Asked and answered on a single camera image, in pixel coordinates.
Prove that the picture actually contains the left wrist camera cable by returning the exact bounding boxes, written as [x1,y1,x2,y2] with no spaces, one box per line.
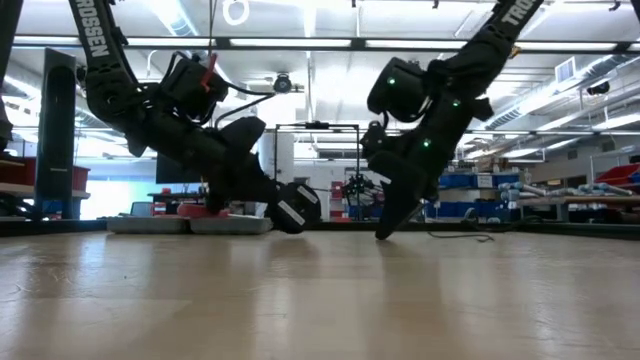
[214,82,277,129]

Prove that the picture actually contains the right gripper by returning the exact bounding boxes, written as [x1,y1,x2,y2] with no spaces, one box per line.
[359,96,495,242]

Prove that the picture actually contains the black ceiling fixture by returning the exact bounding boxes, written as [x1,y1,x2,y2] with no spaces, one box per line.
[585,79,612,97]

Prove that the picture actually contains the small red clip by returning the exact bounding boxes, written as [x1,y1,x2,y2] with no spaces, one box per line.
[199,52,219,94]

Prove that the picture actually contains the black aluminium table frame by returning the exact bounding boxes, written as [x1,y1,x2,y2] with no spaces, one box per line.
[0,47,640,237]

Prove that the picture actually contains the thin dark cord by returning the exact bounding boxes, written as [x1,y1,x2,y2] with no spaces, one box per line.
[427,229,496,244]

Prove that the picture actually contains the black cord spool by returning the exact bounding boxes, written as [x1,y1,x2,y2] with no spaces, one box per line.
[268,181,323,235]

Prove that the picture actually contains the small red drawers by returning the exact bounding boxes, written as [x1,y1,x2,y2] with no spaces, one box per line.
[329,180,352,224]

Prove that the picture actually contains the red storage bins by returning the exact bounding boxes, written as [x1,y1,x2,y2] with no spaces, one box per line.
[0,156,92,194]

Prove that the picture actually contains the grey plastic tool case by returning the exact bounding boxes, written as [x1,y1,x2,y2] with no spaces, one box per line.
[105,215,276,236]

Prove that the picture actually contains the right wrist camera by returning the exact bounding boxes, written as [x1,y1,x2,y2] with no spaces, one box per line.
[366,56,432,124]

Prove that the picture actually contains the red-handled pliers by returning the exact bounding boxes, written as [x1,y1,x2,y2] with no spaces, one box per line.
[176,201,232,220]

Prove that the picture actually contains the blue storage bins with labels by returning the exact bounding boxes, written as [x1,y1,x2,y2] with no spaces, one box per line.
[438,172,522,190]

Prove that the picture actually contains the hanging black camera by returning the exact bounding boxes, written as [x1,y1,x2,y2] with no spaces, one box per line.
[272,73,294,95]

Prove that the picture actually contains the red plastic bin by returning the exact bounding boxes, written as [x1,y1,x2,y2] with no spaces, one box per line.
[597,163,640,187]

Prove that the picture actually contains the short black cable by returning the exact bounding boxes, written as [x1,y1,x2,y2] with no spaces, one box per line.
[462,207,546,234]

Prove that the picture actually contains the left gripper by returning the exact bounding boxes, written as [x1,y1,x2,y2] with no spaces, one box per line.
[124,109,285,214]

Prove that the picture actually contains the black monitor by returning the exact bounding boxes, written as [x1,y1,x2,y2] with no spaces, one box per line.
[155,152,201,185]

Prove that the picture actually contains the cluttered wooden workbench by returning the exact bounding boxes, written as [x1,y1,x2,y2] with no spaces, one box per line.
[518,182,640,224]

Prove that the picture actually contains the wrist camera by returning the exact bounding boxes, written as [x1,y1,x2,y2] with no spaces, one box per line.
[366,56,432,124]
[159,52,230,124]

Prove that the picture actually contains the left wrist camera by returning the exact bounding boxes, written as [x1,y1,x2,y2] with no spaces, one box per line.
[159,52,230,124]

